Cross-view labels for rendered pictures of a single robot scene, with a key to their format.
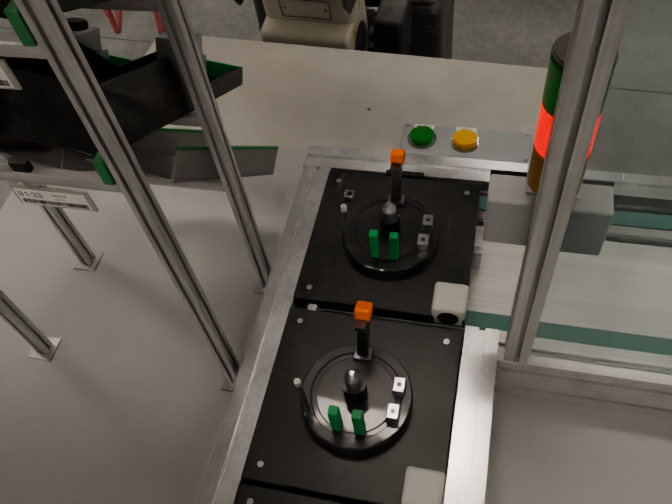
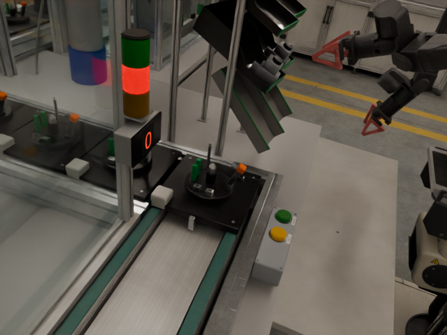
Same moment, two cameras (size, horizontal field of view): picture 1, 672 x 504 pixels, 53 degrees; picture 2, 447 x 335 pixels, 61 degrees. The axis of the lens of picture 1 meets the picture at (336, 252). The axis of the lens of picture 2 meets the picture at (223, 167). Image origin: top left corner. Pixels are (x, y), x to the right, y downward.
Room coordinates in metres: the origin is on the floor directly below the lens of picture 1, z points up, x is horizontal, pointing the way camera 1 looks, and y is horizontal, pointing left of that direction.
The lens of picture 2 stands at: (0.50, -0.88, 1.64)
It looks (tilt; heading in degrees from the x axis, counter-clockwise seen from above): 36 degrees down; 82
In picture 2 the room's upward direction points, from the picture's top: 9 degrees clockwise
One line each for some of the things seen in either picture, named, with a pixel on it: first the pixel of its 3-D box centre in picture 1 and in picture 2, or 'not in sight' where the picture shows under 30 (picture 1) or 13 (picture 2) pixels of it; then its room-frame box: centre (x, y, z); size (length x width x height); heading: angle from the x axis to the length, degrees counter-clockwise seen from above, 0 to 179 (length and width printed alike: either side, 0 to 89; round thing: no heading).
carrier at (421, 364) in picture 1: (354, 387); (126, 148); (0.34, 0.01, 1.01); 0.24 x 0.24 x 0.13; 69
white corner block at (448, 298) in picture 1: (449, 304); (161, 197); (0.45, -0.14, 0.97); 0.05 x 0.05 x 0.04; 69
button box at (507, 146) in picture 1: (463, 154); (275, 242); (0.75, -0.24, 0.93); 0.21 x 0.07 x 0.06; 69
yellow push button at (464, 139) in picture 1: (464, 141); (278, 234); (0.75, -0.24, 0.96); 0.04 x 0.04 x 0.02
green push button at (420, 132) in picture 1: (421, 137); (283, 217); (0.78, -0.17, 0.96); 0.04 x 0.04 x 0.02
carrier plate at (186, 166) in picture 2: (391, 242); (209, 189); (0.58, -0.08, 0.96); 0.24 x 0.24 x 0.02; 69
